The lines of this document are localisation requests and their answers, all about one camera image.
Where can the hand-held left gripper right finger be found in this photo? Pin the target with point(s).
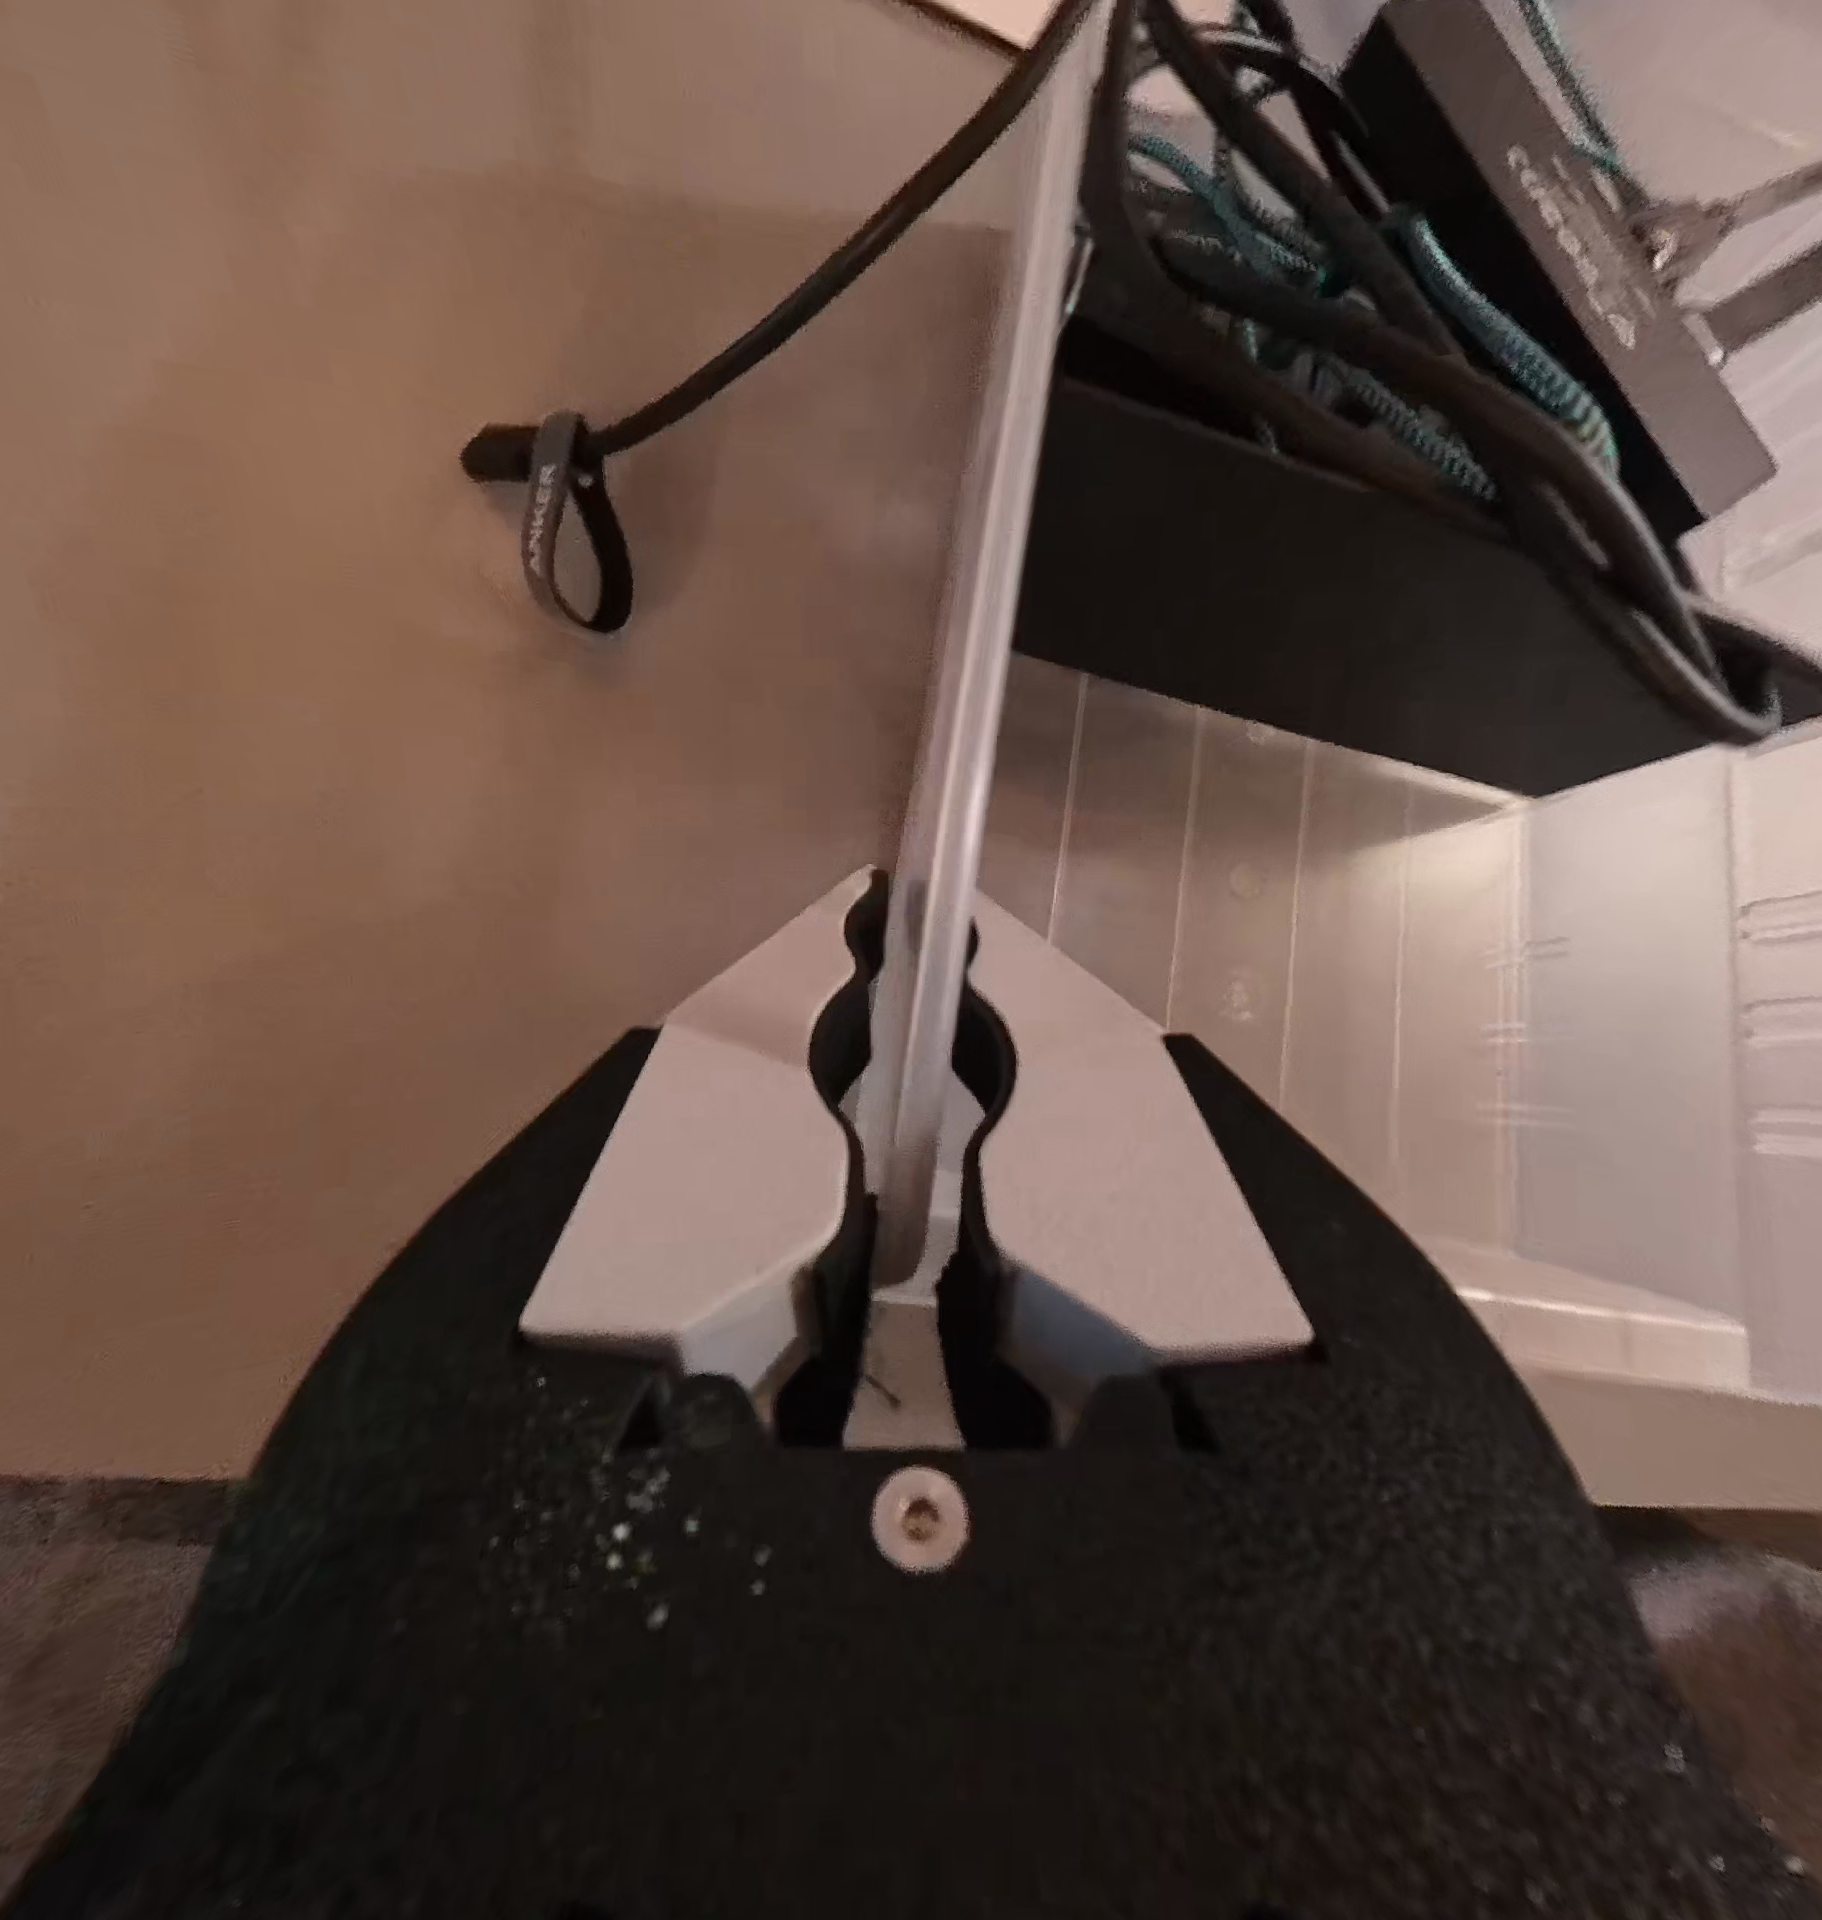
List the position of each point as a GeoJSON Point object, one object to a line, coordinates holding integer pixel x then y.
{"type": "Point", "coordinates": [1137, 1199]}

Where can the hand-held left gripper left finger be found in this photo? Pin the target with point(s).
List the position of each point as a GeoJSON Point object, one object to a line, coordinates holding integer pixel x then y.
{"type": "Point", "coordinates": [670, 1199]}

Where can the clear plastic bin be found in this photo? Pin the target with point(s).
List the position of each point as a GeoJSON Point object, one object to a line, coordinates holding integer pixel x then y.
{"type": "Point", "coordinates": [1301, 930]}

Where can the black device box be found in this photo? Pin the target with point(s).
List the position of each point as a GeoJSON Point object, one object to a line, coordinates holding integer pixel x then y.
{"type": "Point", "coordinates": [1496, 105]}

